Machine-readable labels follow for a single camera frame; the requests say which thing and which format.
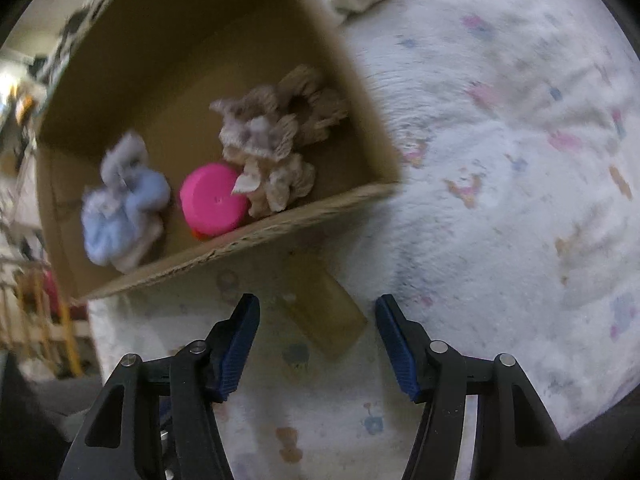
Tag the brown cardboard box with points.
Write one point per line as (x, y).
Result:
(165, 85)

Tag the translucent yellow soft pad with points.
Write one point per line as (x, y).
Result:
(327, 315)

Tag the yellow wooden rack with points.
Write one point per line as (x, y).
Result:
(45, 310)

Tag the pink round toy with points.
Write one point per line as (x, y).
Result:
(212, 200)

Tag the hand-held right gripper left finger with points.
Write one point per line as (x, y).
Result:
(235, 350)

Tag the light blue fluffy sock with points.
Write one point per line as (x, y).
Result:
(135, 210)

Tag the beige lace cloth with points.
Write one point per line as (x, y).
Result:
(272, 125)

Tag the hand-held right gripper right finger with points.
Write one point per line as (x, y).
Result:
(397, 350)

